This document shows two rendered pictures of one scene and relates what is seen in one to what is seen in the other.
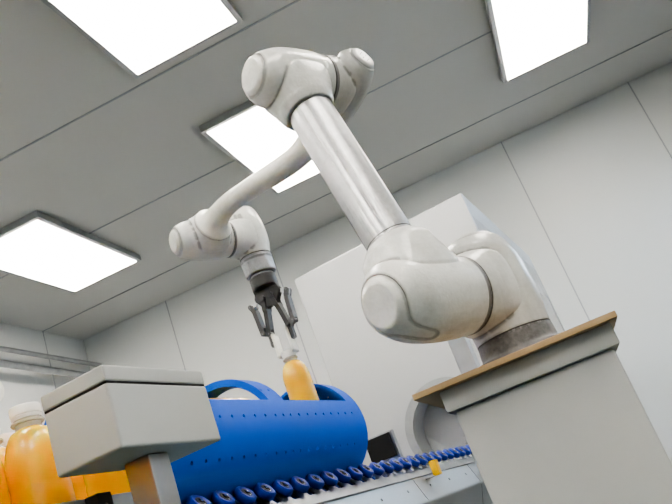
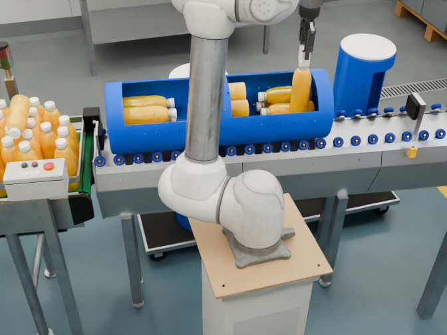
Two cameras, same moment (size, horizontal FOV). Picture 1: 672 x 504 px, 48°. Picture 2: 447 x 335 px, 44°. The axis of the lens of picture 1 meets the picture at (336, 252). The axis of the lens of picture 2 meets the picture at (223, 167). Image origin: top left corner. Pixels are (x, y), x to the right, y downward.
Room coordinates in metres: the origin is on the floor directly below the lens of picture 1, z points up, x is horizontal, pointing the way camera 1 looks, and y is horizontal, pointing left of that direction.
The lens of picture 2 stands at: (0.82, -1.31, 2.33)
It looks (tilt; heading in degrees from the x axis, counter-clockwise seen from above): 39 degrees down; 62
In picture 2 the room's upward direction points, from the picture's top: 1 degrees clockwise
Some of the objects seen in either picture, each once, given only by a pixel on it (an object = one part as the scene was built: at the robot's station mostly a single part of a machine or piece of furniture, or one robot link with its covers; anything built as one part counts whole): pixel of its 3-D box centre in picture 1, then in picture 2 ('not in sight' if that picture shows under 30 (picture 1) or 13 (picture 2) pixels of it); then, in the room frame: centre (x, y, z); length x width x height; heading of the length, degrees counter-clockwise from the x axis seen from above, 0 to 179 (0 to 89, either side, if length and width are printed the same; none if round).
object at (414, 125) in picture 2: (386, 458); (412, 113); (2.49, 0.09, 1.00); 0.10 x 0.04 x 0.15; 71
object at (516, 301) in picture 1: (487, 286); (255, 205); (1.49, -0.26, 1.18); 0.18 x 0.16 x 0.22; 133
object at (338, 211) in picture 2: not in sight; (332, 242); (2.20, 0.11, 0.31); 0.06 x 0.06 x 0.63; 71
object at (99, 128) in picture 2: not in sight; (100, 140); (1.23, 0.52, 0.99); 0.10 x 0.02 x 0.12; 71
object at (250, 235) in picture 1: (243, 233); not in sight; (1.96, 0.23, 1.68); 0.13 x 0.11 x 0.16; 133
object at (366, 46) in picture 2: not in sight; (368, 46); (2.68, 0.63, 1.03); 0.28 x 0.28 x 0.01
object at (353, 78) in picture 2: not in sight; (354, 118); (2.68, 0.63, 0.59); 0.28 x 0.28 x 0.88
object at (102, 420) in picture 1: (135, 418); (36, 179); (0.94, 0.31, 1.05); 0.20 x 0.10 x 0.10; 161
